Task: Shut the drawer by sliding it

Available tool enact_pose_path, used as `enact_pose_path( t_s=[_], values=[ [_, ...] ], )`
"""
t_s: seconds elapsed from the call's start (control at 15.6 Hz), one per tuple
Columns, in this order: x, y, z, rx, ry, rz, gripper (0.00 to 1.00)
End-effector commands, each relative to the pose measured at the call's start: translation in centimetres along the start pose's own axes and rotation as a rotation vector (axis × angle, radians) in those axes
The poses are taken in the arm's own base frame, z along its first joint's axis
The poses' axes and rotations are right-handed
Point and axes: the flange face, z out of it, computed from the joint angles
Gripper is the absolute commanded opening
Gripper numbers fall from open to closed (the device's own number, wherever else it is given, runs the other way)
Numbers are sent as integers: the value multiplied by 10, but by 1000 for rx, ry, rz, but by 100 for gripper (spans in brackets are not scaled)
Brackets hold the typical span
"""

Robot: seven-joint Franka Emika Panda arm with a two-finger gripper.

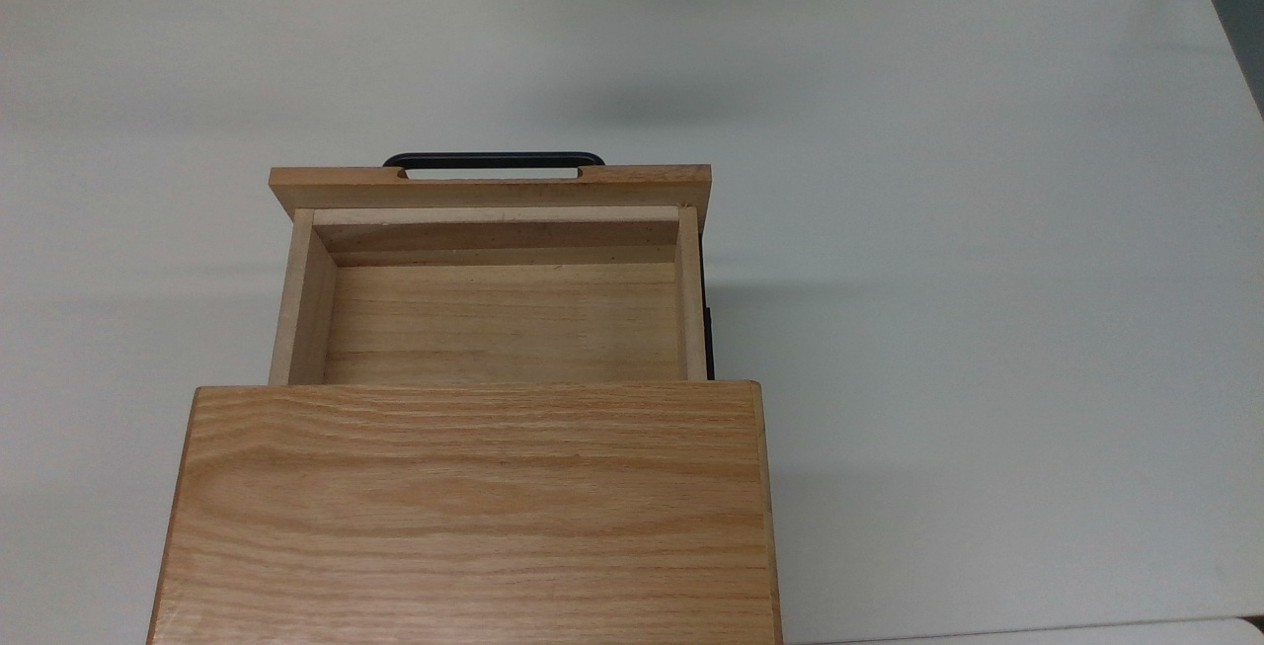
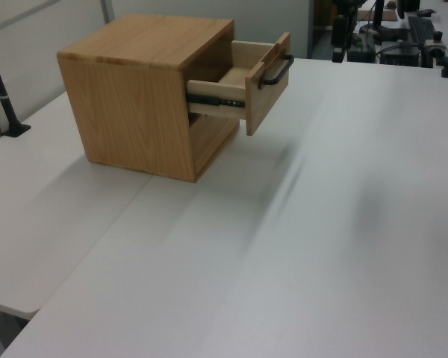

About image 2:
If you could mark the black equipment case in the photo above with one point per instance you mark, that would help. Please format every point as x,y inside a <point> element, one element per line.
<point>405,56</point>

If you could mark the wooden two-drawer cabinet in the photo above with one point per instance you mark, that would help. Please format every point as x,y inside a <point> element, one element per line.
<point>134,97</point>

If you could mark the black monitor stand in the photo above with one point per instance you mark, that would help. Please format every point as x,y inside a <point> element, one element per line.
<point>381,26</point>

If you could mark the dark computer mouse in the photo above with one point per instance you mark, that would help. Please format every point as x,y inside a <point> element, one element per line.
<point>425,12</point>

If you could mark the emergency stop button box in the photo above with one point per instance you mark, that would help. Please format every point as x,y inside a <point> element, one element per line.
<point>437,43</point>

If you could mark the black box with green light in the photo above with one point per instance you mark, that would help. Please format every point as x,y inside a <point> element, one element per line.
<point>361,46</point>

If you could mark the black keyboard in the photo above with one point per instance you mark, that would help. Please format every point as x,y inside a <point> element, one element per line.
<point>421,29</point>

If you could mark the brown board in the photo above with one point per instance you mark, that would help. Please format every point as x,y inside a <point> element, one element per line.
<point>388,15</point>

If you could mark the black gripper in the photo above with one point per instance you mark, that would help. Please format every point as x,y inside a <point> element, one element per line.
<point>340,31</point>

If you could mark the black pole with flat base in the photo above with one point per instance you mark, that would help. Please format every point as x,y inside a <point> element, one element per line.
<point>2,97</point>

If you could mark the grey partition post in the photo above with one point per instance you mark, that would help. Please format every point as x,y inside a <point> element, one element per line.
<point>107,11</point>

